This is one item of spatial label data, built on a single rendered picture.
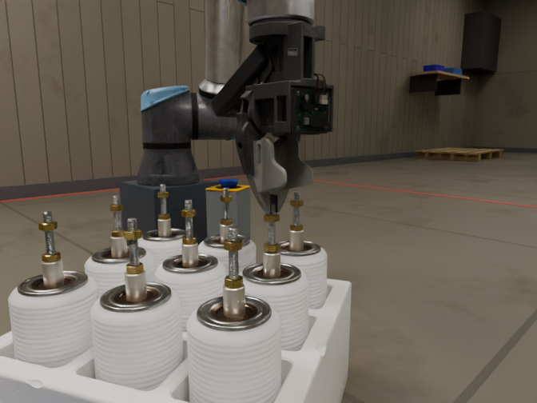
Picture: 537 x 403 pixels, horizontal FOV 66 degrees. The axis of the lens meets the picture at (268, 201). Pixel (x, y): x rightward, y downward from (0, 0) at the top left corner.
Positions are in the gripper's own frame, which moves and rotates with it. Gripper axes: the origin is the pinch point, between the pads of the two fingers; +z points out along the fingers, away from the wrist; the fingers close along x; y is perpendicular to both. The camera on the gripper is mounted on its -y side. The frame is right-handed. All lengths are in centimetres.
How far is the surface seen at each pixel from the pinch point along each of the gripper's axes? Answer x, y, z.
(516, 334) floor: 60, 12, 35
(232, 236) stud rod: -10.6, 6.8, 1.2
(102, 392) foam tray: -21.6, -0.1, 16.5
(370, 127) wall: 411, -273, -8
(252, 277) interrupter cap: -3.1, 0.5, 9.1
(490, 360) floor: 45, 12, 35
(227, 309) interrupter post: -11.3, 6.7, 8.5
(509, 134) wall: 759, -230, 5
